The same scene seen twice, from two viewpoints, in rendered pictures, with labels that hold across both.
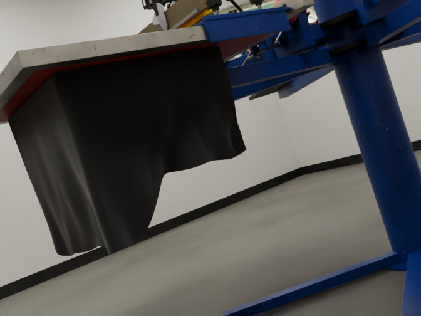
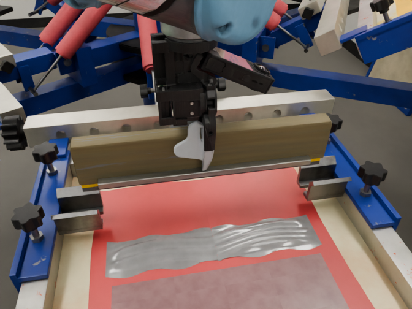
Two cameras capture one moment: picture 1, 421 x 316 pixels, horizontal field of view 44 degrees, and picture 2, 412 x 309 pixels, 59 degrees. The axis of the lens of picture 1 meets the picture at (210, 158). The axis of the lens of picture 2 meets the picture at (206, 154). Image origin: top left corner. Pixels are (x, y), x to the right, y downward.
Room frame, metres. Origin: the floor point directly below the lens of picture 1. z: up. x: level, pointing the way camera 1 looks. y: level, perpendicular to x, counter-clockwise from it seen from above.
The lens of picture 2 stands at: (1.43, 0.41, 1.46)
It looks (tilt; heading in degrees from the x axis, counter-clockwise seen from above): 38 degrees down; 295
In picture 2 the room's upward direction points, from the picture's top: straight up
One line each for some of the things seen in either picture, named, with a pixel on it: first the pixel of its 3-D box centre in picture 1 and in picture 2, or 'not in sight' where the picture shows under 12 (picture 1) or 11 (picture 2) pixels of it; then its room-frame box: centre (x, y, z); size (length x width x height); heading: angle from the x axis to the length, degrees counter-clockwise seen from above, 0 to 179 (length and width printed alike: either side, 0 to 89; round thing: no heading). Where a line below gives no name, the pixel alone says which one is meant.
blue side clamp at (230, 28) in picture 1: (244, 26); (340, 175); (1.42, -0.20, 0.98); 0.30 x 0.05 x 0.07; 126
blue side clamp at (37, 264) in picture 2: not in sight; (49, 213); (1.88, 0.12, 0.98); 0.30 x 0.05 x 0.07; 126
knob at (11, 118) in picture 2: not in sight; (21, 132); (2.06, 0.00, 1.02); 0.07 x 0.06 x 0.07; 126
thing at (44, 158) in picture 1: (57, 177); not in sight; (1.34, 0.39, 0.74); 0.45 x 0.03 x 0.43; 36
